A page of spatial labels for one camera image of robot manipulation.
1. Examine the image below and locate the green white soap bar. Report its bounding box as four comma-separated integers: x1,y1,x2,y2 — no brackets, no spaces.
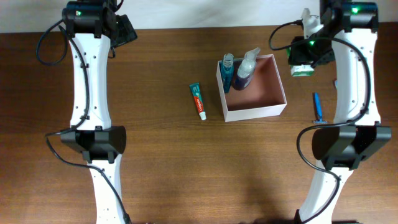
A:
290,65,315,77

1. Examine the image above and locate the blue disposable razor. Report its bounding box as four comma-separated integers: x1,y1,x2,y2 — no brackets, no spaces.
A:
313,93,328,124

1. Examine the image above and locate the blue foam soap dispenser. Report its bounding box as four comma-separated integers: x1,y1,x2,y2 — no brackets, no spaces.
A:
233,47,261,90

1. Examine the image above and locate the green mouthwash bottle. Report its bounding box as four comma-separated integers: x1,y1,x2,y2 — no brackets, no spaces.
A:
220,54,234,93

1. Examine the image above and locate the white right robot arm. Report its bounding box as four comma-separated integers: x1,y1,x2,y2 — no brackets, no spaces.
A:
288,1,392,223

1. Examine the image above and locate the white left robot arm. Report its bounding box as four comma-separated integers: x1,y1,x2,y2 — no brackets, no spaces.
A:
60,1,136,223

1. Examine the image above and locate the pink cardboard box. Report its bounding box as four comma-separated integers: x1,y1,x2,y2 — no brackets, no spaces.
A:
216,54,287,122

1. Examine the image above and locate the green red toothpaste tube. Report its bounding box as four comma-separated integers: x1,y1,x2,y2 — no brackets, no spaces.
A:
190,82,206,121

